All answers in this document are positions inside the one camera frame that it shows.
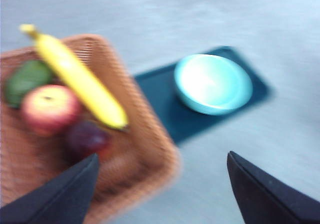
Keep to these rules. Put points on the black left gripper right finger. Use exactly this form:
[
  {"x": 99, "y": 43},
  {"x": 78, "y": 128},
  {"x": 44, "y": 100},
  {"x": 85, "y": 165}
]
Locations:
[{"x": 270, "y": 199}]

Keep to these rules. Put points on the dark rectangular tray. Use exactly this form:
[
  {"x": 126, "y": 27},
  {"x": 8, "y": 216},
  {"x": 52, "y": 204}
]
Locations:
[{"x": 162, "y": 104}]

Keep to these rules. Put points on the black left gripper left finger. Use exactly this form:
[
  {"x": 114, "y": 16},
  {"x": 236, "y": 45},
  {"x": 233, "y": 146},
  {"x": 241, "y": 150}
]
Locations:
[{"x": 50, "y": 199}]

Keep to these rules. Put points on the green avocado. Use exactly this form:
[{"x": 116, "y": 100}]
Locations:
[{"x": 27, "y": 81}]

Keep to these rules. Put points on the yellow banana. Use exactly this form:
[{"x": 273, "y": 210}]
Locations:
[{"x": 80, "y": 79}]

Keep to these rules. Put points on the dark red plum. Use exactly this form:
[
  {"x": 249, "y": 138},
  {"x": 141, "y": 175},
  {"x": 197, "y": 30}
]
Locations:
[{"x": 86, "y": 140}]

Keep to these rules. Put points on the brown wicker basket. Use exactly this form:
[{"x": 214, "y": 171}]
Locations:
[{"x": 140, "y": 146}]

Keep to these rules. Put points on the teal ribbed bowl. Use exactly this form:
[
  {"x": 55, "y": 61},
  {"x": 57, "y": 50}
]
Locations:
[{"x": 212, "y": 84}]

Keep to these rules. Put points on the red yellow apple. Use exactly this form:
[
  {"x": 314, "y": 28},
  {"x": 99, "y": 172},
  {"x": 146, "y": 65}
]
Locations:
[{"x": 47, "y": 109}]

